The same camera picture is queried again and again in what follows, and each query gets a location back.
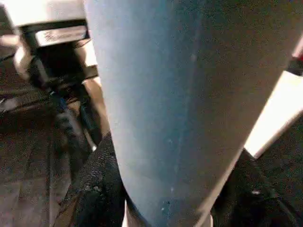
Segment white plastic table top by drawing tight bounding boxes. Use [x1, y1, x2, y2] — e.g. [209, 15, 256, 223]
[243, 70, 303, 159]

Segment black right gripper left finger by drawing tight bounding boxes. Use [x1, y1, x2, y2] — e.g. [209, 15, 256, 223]
[56, 131, 130, 227]

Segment white plastic table leg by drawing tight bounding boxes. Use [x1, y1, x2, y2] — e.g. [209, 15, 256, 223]
[84, 0, 303, 227]

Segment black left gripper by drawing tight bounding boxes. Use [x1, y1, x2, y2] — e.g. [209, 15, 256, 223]
[14, 25, 98, 154]

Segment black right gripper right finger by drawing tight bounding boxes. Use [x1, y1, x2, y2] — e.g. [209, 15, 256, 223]
[209, 148, 303, 227]

